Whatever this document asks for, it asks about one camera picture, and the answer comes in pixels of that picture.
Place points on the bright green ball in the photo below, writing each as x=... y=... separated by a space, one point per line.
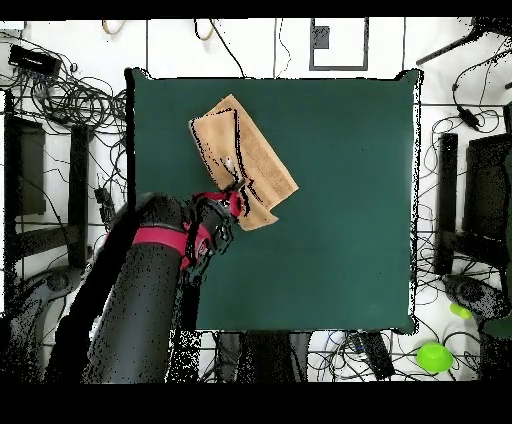
x=434 y=357

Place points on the black robot pedestal frame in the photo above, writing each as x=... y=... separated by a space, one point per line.
x=264 y=356

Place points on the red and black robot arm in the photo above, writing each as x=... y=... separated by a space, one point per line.
x=140 y=300

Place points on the dark green table cloth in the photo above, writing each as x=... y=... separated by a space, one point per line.
x=340 y=200

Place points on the grey square floor frame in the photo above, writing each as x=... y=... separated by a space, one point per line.
x=366 y=44

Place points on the grey wheeled stand base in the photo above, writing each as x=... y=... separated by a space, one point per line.
x=52 y=280

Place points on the black tripod leg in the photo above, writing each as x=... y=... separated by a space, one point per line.
x=448 y=48

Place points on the wide black power strip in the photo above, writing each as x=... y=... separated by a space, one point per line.
x=376 y=356

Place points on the small green object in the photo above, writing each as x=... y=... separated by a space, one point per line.
x=460 y=311

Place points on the dark grey floor plate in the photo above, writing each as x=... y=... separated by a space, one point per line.
x=320 y=36

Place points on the black hub box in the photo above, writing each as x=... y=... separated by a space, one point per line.
x=34 y=60

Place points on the orange terry towel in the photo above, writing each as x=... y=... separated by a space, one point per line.
x=264 y=168

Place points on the long black power strip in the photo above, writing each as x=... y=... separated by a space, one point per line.
x=102 y=198

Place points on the black metal stand frame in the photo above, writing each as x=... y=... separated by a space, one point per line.
x=448 y=180
x=78 y=180

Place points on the dark grey stand base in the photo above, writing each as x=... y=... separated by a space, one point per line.
x=468 y=292

